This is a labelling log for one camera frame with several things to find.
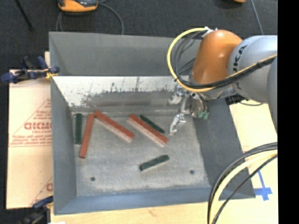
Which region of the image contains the red-brown flat block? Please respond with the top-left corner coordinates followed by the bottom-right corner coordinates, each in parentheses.
top-left (78, 113), bottom-right (95, 160)
top-left (93, 110), bottom-right (135, 144)
top-left (127, 113), bottom-right (169, 148)

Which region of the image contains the brown cardboard board red print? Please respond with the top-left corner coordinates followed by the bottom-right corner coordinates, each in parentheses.
top-left (5, 69), bottom-right (54, 210)

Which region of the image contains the dark green flat block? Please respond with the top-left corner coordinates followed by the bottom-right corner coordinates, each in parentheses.
top-left (139, 114), bottom-right (166, 134)
top-left (139, 154), bottom-right (170, 172)
top-left (74, 112), bottom-right (83, 145)

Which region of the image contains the grey metal bin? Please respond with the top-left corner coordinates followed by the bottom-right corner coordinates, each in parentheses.
top-left (48, 31), bottom-right (256, 216)

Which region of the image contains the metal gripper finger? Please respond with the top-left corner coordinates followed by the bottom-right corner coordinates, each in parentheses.
top-left (169, 113), bottom-right (187, 136)
top-left (168, 86), bottom-right (187, 106)

